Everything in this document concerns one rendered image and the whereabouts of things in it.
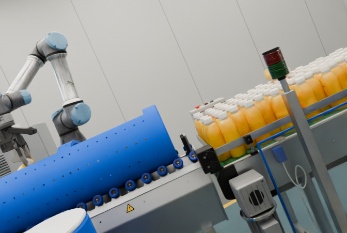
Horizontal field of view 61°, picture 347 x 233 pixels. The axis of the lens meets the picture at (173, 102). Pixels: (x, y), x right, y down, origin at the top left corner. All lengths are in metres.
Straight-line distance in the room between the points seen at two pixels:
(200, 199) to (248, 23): 3.85
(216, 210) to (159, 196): 0.27
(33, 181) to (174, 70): 3.23
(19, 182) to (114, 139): 0.42
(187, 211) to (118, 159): 0.38
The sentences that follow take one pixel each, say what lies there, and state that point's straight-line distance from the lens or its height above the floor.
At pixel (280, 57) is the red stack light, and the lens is 1.07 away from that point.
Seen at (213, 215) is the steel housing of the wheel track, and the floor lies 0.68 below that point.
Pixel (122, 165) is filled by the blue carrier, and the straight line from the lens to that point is 1.26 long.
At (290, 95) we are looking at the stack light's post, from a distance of 1.10.
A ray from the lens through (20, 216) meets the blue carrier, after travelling 1.42.
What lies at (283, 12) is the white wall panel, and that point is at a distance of 5.25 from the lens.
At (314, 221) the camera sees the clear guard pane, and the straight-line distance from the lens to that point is 1.36.
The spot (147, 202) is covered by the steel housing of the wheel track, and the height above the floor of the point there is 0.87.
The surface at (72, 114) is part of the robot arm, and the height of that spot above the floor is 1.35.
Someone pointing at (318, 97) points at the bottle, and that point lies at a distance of 1.41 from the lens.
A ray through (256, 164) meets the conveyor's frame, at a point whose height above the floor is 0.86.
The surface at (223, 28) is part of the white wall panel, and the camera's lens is 4.68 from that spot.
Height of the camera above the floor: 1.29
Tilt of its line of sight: 4 degrees down
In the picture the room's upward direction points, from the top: 24 degrees counter-clockwise
